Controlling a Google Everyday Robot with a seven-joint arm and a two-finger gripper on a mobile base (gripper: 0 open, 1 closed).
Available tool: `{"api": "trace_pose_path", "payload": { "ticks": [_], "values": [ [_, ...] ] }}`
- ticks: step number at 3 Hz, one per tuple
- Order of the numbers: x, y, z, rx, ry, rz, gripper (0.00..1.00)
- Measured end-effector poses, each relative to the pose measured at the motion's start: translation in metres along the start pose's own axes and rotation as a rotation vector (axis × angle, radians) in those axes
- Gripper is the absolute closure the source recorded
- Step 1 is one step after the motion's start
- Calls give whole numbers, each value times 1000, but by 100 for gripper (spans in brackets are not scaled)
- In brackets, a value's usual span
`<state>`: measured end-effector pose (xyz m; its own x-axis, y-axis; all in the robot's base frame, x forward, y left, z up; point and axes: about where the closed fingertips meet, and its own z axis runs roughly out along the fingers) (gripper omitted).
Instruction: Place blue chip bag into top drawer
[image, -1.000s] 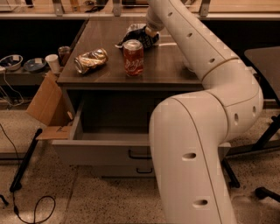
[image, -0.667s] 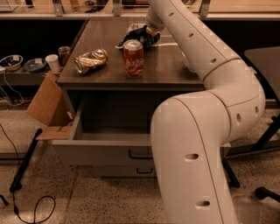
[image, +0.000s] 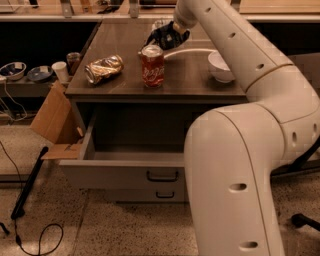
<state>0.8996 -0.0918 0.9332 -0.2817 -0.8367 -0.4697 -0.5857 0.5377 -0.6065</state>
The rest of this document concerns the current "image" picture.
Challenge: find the blue chip bag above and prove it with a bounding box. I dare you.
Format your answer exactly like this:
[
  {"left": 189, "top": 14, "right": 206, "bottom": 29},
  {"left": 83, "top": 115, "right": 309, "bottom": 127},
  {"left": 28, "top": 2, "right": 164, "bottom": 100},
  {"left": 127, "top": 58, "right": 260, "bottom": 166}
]
[{"left": 138, "top": 20, "right": 190, "bottom": 57}]

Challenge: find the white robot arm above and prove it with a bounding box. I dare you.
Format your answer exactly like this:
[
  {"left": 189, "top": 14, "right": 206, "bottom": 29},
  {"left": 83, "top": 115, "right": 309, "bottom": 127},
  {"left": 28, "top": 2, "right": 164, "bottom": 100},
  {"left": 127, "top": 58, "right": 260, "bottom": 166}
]
[{"left": 174, "top": 0, "right": 320, "bottom": 256}]

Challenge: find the open top drawer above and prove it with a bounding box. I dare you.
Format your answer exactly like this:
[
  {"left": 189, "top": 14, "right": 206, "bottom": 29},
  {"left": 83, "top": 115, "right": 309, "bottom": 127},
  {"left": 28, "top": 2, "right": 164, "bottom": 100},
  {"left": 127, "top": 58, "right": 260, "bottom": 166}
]
[{"left": 60, "top": 103, "right": 209, "bottom": 189}]

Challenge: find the grey drawer cabinet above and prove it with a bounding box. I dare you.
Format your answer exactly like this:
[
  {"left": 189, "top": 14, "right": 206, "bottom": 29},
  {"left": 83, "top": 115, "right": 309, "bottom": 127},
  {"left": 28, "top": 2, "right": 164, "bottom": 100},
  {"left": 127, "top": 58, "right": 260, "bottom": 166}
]
[{"left": 64, "top": 19, "right": 249, "bottom": 204}]

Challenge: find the lower drawer front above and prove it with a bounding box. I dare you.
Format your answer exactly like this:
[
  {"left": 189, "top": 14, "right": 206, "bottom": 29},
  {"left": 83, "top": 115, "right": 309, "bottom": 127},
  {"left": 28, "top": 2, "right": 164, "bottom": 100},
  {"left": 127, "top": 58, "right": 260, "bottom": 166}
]
[{"left": 107, "top": 189, "right": 188, "bottom": 203}]

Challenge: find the red soda can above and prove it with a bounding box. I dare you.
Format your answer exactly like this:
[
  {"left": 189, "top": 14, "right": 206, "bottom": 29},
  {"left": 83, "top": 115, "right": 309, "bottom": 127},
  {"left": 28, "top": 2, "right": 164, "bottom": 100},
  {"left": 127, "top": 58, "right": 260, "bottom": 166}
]
[{"left": 141, "top": 45, "right": 164, "bottom": 88}]

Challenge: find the white bowl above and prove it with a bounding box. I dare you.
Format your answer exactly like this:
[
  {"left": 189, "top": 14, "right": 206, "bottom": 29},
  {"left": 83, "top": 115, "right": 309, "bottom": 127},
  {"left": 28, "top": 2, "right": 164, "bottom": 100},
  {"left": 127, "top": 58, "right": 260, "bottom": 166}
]
[{"left": 208, "top": 51, "right": 234, "bottom": 83}]

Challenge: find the crushed gold can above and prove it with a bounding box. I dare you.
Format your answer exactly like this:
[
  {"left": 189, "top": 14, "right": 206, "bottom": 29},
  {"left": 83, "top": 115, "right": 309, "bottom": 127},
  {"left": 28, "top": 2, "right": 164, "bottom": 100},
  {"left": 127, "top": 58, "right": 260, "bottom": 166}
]
[{"left": 84, "top": 55, "right": 124, "bottom": 85}]

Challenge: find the cardboard box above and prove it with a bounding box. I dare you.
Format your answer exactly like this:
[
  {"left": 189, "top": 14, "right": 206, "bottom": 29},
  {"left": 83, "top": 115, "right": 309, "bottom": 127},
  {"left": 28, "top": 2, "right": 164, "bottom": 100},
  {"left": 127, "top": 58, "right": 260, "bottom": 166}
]
[{"left": 30, "top": 81, "right": 83, "bottom": 160}]

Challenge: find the brown glass jar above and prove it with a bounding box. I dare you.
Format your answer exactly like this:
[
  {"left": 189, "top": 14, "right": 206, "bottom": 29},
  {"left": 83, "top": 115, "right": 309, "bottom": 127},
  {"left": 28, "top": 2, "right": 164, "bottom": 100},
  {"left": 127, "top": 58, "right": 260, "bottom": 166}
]
[{"left": 66, "top": 52, "right": 81, "bottom": 75}]

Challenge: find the white paper cup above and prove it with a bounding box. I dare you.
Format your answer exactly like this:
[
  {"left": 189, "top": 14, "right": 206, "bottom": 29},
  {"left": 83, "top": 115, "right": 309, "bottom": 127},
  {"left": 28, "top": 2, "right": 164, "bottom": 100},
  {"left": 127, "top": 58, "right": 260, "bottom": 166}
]
[{"left": 52, "top": 61, "right": 69, "bottom": 83}]

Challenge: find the blue bowl right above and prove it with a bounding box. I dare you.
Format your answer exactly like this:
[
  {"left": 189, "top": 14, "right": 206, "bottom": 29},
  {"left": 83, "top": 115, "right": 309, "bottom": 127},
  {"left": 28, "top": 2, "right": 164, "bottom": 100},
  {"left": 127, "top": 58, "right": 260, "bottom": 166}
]
[{"left": 27, "top": 66, "right": 53, "bottom": 83}]

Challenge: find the blue bowl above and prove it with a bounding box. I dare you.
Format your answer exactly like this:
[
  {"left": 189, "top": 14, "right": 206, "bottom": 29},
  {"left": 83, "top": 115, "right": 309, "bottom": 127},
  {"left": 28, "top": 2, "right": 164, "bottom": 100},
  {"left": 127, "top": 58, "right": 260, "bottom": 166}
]
[
  {"left": 0, "top": 62, "right": 26, "bottom": 81},
  {"left": 27, "top": 66, "right": 53, "bottom": 83}
]

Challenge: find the black stand leg right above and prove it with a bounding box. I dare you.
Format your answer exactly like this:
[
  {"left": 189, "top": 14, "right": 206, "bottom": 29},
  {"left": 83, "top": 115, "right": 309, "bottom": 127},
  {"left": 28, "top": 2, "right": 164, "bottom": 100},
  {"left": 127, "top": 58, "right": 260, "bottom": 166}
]
[{"left": 271, "top": 136, "right": 320, "bottom": 177}]

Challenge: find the black stand leg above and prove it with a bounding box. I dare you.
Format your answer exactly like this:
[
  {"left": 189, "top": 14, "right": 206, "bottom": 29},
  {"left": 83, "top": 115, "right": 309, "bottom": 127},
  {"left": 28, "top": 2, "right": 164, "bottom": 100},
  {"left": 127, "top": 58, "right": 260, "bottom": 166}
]
[
  {"left": 271, "top": 136, "right": 320, "bottom": 177},
  {"left": 11, "top": 147, "right": 48, "bottom": 220}
]

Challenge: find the blue bowl left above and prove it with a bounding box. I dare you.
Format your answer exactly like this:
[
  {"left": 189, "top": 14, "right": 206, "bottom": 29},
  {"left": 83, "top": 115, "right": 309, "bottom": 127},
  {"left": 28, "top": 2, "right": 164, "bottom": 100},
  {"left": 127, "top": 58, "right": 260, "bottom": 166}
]
[{"left": 0, "top": 62, "right": 26, "bottom": 81}]

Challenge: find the black stand leg left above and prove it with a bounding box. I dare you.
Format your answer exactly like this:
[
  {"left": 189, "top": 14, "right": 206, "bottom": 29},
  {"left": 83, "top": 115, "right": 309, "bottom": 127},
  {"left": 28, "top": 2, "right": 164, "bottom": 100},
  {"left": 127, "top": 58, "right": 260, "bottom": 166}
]
[{"left": 11, "top": 147, "right": 48, "bottom": 220}]

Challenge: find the black caster foot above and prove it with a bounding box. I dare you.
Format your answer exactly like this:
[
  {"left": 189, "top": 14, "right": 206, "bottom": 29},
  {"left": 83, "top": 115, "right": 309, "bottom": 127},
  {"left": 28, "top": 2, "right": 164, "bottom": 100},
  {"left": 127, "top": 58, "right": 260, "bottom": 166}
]
[{"left": 291, "top": 213, "right": 320, "bottom": 231}]

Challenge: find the white cable on shelf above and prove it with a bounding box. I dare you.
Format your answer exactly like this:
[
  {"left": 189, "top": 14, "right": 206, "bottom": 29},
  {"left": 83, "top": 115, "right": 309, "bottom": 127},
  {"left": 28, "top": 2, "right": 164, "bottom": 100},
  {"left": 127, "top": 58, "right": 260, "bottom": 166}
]
[{"left": 0, "top": 79, "right": 29, "bottom": 124}]

